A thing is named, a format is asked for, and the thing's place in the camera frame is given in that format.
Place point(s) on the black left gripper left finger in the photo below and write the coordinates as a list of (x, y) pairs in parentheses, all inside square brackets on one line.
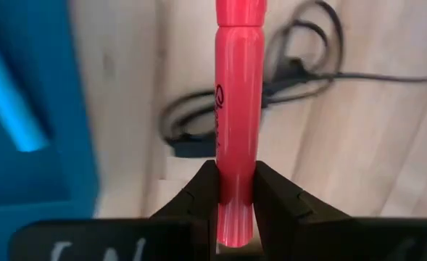
[(184, 239)]

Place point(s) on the pink highlighter marker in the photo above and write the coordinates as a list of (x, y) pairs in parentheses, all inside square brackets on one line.
[(238, 108)]

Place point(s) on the blue highlighter marker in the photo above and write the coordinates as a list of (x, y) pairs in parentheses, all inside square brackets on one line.
[(13, 98)]

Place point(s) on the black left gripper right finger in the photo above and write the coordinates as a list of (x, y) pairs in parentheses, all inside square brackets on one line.
[(307, 235)]

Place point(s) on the blue plastic bin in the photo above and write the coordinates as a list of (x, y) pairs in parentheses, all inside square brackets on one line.
[(35, 174)]

